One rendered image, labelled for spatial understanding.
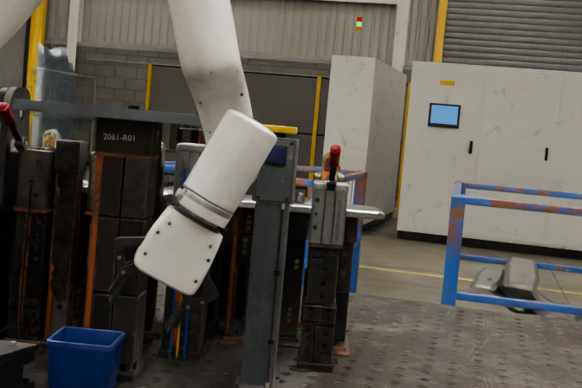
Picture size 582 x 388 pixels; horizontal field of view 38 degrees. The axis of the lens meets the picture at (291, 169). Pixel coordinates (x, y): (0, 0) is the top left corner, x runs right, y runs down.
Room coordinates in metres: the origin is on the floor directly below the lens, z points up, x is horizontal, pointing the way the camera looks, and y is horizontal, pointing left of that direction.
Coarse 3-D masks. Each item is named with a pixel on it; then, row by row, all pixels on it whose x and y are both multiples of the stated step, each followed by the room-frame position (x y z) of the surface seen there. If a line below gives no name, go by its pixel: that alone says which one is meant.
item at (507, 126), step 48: (432, 96) 9.33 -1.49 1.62; (480, 96) 9.23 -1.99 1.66; (528, 96) 9.12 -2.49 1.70; (576, 96) 9.02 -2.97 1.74; (432, 144) 9.32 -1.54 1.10; (480, 144) 9.22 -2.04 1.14; (528, 144) 9.11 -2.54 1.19; (576, 144) 9.01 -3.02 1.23; (432, 192) 9.31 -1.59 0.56; (480, 192) 9.21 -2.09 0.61; (576, 192) 9.00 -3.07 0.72; (432, 240) 9.33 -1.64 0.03; (480, 240) 9.22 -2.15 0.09; (528, 240) 9.09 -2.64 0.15; (576, 240) 8.99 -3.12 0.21
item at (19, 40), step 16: (32, 16) 5.18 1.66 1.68; (32, 32) 5.17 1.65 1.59; (0, 48) 4.85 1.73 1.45; (16, 48) 5.04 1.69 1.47; (32, 48) 5.17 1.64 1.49; (0, 64) 4.87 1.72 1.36; (16, 64) 5.05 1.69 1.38; (32, 64) 5.18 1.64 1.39; (0, 80) 4.88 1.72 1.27; (16, 80) 5.07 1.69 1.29; (32, 80) 5.19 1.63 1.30; (32, 96) 5.20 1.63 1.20; (32, 112) 5.22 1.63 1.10; (0, 128) 4.93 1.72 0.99
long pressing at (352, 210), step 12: (84, 180) 1.86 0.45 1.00; (84, 192) 1.71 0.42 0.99; (168, 192) 1.71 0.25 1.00; (240, 204) 1.70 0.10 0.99; (252, 204) 1.70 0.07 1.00; (300, 204) 1.70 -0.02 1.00; (348, 204) 1.84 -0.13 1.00; (348, 216) 1.69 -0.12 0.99; (360, 216) 1.69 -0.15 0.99; (372, 216) 1.69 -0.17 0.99; (384, 216) 1.71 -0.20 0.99
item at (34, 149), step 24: (24, 168) 1.56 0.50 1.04; (48, 168) 1.56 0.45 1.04; (24, 192) 1.56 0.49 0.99; (48, 192) 1.57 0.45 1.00; (24, 216) 1.57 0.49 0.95; (48, 216) 1.58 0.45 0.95; (24, 240) 1.57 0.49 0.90; (48, 240) 1.59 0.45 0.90; (24, 264) 1.56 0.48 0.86; (48, 264) 1.61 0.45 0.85; (24, 288) 1.57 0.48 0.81; (24, 312) 1.57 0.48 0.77; (24, 336) 1.57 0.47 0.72
